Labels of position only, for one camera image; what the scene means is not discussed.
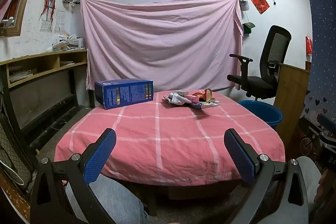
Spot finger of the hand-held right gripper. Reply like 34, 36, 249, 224
317, 113, 336, 130
318, 131, 336, 145

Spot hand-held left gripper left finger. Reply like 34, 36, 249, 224
30, 128, 117, 224

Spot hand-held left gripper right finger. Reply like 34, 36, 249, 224
224, 128, 310, 224

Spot blue plastic bucket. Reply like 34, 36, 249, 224
238, 100, 283, 136

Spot person's right hand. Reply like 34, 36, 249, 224
314, 170, 336, 212

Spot person's right leg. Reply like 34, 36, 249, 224
262, 156, 323, 224

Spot person's leg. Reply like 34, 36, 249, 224
64, 174, 151, 224
262, 156, 323, 224

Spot wooden board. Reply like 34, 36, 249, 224
273, 63, 311, 147

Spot person's left leg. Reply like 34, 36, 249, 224
64, 174, 151, 224

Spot pink plaid blanket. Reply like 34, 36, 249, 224
54, 90, 286, 186

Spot blue cardboard box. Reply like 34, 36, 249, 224
94, 79, 154, 110

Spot red hanging bag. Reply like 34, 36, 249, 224
305, 34, 313, 55

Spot blue starry curtain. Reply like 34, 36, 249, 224
291, 0, 336, 169

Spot black office chair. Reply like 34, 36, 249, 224
227, 25, 292, 101

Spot black mesh panel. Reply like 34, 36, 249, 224
0, 111, 34, 189

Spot wooden shelf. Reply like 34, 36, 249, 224
0, 49, 88, 140

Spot papers in shelf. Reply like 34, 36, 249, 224
9, 69, 37, 83

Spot stack of newspapers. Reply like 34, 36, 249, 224
51, 34, 86, 52

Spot green cap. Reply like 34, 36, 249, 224
243, 22, 256, 35

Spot pink hanging sheet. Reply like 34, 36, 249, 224
80, 0, 244, 93

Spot red wall poster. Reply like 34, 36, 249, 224
247, 0, 270, 15

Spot paper wall calendar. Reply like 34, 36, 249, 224
39, 10, 65, 33

